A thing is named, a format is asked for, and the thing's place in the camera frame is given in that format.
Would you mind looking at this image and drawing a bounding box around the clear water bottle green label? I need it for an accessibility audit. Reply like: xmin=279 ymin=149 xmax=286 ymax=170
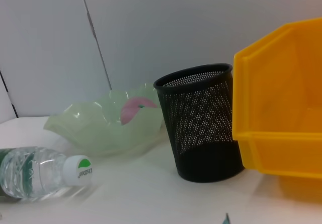
xmin=0 ymin=145 xmax=95 ymax=202

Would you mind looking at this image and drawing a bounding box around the black mesh pen cup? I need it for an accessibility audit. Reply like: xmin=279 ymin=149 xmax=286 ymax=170
xmin=153 ymin=63 xmax=247 ymax=184

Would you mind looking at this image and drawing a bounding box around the green glass fruit plate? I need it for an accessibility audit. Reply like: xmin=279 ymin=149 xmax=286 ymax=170
xmin=43 ymin=82 xmax=165 ymax=159

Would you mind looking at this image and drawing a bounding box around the yellow plastic storage bin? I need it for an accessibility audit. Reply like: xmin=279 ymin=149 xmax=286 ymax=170
xmin=232 ymin=17 xmax=322 ymax=201

